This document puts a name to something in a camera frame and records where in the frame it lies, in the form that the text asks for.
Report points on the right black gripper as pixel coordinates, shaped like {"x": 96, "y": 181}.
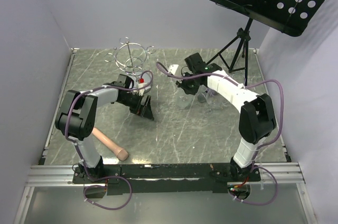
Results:
{"x": 181, "y": 83}

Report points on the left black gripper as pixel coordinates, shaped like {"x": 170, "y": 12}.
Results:
{"x": 146, "y": 110}

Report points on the clear wine glass back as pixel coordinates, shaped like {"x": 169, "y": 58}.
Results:
{"x": 184, "y": 101}

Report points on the clear wine glass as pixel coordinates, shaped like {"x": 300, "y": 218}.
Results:
{"x": 238, "y": 77}
{"x": 217, "y": 102}
{"x": 209, "y": 93}
{"x": 184, "y": 101}

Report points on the clear wine glass front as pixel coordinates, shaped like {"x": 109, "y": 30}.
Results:
{"x": 209, "y": 93}

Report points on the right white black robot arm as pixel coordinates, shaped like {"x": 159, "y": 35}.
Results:
{"x": 256, "y": 112}

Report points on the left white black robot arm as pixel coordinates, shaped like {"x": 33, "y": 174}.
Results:
{"x": 77, "y": 114}

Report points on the chrome wine glass rack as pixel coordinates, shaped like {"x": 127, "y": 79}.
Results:
{"x": 129, "y": 57}

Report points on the purple glitter microphone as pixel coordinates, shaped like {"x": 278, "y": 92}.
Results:
{"x": 202, "y": 97}

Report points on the beige pink microphone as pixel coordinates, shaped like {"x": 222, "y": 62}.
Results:
{"x": 118, "y": 151}

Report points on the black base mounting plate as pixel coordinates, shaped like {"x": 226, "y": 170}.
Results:
{"x": 159, "y": 178}

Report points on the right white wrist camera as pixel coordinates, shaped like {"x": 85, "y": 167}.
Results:
{"x": 174, "y": 69}

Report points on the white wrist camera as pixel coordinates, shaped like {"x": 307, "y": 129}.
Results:
{"x": 174, "y": 69}
{"x": 141, "y": 85}

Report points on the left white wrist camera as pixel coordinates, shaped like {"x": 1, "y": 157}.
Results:
{"x": 141, "y": 85}

